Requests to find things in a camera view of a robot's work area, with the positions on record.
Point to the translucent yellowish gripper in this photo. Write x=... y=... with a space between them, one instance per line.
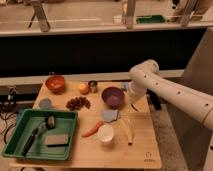
x=133 y=98

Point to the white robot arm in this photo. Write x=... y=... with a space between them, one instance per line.
x=196 y=104

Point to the light blue cloth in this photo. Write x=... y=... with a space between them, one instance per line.
x=124 y=86

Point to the purple bowl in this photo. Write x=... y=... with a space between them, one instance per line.
x=113 y=97

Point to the yellow banana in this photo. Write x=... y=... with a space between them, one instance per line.
x=127 y=129

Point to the blue cloth piece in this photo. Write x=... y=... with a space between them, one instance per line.
x=110 y=115

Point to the white plastic cup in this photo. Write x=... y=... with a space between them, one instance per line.
x=106 y=134

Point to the small metal cup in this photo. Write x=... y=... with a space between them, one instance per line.
x=93 y=86

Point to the orange fruit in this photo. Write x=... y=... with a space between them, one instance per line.
x=83 y=88

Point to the orange carrot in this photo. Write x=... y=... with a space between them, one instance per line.
x=93 y=130

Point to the bunch of dark grapes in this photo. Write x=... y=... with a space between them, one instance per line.
x=77 y=103

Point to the green plastic tray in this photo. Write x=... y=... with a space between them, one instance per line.
x=33 y=127

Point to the orange bowl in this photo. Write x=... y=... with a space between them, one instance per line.
x=55 y=83

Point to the grey sponge block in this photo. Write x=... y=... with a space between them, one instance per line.
x=56 y=140

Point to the black handled brush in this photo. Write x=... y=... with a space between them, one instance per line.
x=47 y=124

